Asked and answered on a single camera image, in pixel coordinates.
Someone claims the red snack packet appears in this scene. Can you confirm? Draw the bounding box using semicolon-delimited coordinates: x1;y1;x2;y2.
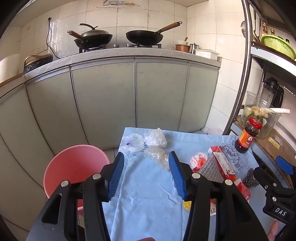
233;178;251;202

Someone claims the dark rice cooker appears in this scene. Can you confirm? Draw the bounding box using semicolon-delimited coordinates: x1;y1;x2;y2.
23;54;53;75

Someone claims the white plastic bag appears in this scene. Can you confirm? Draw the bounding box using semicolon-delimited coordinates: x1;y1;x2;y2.
144;127;167;147

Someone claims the clear plastic wrap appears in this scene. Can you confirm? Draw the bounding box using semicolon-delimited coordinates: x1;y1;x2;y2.
143;146;170;171

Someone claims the green plastic basket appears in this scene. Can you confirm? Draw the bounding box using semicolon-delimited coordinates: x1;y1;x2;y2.
261;34;296;60

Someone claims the black wok with lid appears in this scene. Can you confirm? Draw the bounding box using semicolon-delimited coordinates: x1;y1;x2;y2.
68;23;113;49

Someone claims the person's right hand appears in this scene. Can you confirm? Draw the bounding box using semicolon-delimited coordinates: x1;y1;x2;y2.
268;220;280;241

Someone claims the red white snack wrapper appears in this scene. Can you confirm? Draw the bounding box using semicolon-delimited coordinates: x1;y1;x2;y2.
190;152;208;173

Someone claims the gas stove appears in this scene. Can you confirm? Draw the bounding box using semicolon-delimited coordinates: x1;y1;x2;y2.
79;43;162;54

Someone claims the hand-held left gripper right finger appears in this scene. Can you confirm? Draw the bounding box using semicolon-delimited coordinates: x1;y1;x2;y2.
169;152;269;241

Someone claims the ginger root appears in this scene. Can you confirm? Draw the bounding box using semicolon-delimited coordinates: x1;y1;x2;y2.
251;105;269;118

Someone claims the blue floral tablecloth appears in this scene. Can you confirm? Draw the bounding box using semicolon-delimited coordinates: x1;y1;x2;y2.
25;127;289;241

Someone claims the clear plastic container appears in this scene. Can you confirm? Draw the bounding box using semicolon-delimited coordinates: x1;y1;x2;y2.
240;91;281;139

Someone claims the red white carton box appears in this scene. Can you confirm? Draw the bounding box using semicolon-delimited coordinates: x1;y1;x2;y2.
207;146;237;182

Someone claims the metal storage rack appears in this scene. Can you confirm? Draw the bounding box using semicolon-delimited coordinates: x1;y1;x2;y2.
222;0;296;137

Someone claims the black wok wooden handle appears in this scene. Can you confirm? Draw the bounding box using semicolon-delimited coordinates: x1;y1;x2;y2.
125;21;183;45

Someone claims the white rectangular container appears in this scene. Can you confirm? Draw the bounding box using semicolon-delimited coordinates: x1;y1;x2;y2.
195;49;220;61

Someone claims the steel wool scrubber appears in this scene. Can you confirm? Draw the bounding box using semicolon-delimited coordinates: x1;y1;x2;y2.
242;168;260;189

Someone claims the grey kitchen cabinet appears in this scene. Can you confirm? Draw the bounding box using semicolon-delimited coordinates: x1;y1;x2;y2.
0;44;222;232

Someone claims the pink plastic bucket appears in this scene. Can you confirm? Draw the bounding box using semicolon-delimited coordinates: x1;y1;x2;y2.
43;144;111;211

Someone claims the black blender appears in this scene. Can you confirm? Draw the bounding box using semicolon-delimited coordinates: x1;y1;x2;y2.
260;77;284;108

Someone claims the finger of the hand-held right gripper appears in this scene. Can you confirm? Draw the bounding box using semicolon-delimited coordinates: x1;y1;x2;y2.
253;166;281;193
275;156;296;176

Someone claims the cardboard box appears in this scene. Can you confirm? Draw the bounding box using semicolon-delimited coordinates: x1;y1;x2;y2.
254;126;296;169

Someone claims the large white pot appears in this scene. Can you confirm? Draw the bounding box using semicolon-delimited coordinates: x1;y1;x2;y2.
0;54;21;83

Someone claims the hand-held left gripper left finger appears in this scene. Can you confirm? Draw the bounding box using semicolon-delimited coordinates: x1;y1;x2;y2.
26;152;126;241

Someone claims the black power cable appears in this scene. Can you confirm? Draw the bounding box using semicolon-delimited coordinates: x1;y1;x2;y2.
46;17;58;58

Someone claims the red-lidded sauce jar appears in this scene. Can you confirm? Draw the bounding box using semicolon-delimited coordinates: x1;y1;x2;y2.
235;116;263;154

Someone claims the wall sticker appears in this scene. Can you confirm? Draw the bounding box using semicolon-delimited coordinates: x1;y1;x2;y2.
97;0;140;8

